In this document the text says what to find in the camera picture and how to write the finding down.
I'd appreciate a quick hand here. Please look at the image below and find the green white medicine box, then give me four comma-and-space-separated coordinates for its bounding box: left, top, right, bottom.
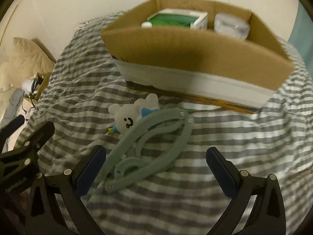
146, 8, 208, 30

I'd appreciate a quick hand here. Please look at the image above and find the white plush toy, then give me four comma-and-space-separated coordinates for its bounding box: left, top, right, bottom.
108, 93, 160, 134

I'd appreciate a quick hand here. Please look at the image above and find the grey blue cloth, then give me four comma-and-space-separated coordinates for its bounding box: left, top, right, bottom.
1, 89, 24, 128

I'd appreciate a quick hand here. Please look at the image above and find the clear cotton swab jar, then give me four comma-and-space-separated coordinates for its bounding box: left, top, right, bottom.
214, 13, 250, 40

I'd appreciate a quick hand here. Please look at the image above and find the large brown cardboard box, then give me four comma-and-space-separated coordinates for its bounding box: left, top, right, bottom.
100, 0, 295, 114

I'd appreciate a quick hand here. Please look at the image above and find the green folding clothes hanger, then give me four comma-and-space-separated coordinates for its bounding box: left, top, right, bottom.
96, 108, 194, 194

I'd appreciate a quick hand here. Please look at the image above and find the small cluttered cardboard box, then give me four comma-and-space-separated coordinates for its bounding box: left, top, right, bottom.
22, 72, 51, 105

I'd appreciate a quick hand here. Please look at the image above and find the small white bottle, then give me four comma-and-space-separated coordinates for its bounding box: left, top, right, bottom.
141, 21, 153, 28

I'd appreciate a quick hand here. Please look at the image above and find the teal green curtain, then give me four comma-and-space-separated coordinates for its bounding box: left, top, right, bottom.
289, 3, 313, 76

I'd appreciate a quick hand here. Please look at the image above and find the grey checkered bed quilt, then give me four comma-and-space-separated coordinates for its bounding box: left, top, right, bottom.
14, 11, 313, 235

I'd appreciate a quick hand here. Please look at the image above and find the beige pillow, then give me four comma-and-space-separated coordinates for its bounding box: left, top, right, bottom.
8, 37, 55, 88

